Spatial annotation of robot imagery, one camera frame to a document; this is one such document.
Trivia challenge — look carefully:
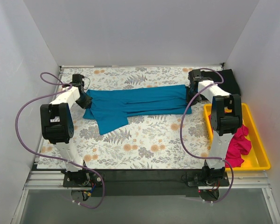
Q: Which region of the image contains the yellow plastic tray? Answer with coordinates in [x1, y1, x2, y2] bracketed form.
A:
[203, 104, 271, 172]

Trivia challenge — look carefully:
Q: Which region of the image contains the magenta pink t shirt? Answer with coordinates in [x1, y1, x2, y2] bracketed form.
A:
[208, 112, 252, 168]

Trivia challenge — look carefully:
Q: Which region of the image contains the floral patterned table mat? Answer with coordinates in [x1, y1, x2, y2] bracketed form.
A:
[36, 66, 234, 170]

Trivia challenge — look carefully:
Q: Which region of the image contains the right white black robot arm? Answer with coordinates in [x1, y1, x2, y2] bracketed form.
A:
[187, 69, 243, 186]

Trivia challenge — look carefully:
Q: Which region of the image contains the purple cable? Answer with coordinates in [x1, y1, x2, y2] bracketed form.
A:
[15, 72, 105, 209]
[180, 68, 234, 204]

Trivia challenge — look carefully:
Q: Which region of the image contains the teal blue t shirt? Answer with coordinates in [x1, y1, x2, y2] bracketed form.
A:
[83, 85, 187, 135]

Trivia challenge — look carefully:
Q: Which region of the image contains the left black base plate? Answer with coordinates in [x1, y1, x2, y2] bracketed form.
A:
[61, 170, 105, 187]

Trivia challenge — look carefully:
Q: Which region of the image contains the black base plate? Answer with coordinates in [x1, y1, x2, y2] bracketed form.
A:
[181, 170, 230, 187]
[61, 170, 105, 187]

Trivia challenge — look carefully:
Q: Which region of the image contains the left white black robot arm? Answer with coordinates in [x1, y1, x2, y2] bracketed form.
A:
[40, 74, 92, 187]

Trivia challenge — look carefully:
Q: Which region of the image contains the aluminium frame rail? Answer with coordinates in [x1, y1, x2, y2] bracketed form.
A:
[24, 170, 271, 189]

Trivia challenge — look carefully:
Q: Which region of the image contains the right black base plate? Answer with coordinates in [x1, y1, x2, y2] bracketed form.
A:
[181, 170, 230, 187]

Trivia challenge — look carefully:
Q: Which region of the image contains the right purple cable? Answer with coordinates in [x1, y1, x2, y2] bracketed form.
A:
[180, 68, 234, 204]

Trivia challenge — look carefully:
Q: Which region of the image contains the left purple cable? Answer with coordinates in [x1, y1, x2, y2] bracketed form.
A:
[15, 72, 105, 209]

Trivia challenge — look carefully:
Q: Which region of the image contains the folded black t shirt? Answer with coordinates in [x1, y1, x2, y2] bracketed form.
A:
[201, 69, 241, 96]

